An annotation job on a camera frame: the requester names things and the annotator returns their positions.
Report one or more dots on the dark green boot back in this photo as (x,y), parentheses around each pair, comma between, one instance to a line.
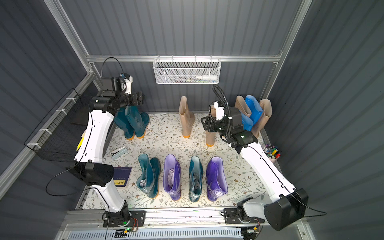
(138,121)

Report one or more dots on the dark green front boot right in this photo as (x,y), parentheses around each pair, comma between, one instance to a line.
(196,173)

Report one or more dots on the dark green boot far left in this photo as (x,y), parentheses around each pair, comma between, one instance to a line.
(122,122)

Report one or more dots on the purple front boot left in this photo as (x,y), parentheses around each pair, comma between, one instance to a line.
(172,177)

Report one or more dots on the white wire wall basket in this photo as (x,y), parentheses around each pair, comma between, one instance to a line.
(187,71)

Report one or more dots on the yellow sticky notes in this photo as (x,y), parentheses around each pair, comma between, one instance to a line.
(81,142)

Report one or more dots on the dark blue notebook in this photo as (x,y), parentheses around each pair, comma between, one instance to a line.
(121,176)

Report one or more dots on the dark green boot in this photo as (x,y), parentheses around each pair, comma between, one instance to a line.
(122,122)
(148,182)
(138,121)
(196,173)

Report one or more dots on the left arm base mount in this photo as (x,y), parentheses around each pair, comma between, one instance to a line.
(124,218)

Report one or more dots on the purple boot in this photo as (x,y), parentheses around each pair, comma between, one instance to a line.
(216,180)
(172,177)

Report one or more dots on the purple front boot right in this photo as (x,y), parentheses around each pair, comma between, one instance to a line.
(216,180)

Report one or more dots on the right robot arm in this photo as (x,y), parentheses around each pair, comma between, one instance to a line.
(287,203)

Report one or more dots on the beige rain boot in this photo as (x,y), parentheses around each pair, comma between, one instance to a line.
(210,137)
(266,115)
(187,117)
(241,105)

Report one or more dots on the pink pen cup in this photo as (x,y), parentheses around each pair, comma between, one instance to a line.
(272,152)

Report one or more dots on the black wire side basket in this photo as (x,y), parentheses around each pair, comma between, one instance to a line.
(57,136)

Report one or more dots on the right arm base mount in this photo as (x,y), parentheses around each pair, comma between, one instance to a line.
(238,216)

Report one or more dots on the small pale green device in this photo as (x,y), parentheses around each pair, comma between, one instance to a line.
(118,152)

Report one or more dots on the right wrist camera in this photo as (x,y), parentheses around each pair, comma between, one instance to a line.
(219,111)

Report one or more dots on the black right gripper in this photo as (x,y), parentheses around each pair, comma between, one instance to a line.
(205,124)

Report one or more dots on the blue rain boot back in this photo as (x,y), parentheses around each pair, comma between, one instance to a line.
(254,106)

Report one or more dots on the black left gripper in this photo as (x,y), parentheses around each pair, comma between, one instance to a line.
(139,98)

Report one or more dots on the dark green front boot left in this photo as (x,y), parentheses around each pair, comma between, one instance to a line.
(148,182)

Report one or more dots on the blue rain boot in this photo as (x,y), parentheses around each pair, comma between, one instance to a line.
(247,122)
(254,106)

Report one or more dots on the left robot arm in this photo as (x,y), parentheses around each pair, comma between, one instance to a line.
(89,167)

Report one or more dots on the blue rain boot front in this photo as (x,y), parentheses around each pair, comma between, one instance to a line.
(247,122)

